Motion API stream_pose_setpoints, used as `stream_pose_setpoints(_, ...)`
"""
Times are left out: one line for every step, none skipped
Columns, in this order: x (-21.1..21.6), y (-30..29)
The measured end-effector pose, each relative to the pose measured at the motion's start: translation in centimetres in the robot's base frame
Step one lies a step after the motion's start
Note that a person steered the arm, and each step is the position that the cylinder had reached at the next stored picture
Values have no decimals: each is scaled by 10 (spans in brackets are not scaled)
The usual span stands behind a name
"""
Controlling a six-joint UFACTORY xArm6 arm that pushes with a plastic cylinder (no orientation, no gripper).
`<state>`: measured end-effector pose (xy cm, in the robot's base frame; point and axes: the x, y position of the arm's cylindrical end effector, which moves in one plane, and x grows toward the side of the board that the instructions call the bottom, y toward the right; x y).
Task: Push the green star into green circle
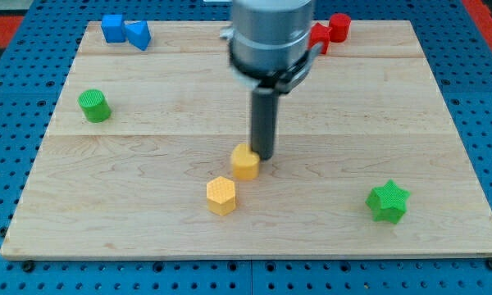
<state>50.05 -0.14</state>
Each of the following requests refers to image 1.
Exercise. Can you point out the blue triangle block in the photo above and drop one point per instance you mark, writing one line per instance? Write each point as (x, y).
(138, 34)

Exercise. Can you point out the light wooden board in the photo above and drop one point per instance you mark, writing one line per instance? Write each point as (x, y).
(133, 187)

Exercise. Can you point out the green cylinder block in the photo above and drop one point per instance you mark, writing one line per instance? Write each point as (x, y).
(94, 105)

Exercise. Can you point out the red star block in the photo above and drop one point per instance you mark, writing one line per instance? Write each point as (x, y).
(320, 34)

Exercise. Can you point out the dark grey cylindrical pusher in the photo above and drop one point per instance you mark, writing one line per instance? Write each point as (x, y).
(264, 108)

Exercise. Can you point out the yellow heart block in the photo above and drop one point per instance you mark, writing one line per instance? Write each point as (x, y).
(245, 162)

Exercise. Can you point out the red cylinder block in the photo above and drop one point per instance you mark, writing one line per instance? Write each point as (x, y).
(339, 24)

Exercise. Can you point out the green star block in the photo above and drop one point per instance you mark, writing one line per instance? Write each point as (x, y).
(388, 202)

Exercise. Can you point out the yellow hexagon block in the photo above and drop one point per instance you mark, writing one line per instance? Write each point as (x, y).
(221, 196)

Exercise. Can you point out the blue cube block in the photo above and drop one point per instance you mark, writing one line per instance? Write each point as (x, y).
(113, 28)

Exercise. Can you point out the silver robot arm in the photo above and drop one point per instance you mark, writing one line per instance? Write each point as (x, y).
(268, 50)

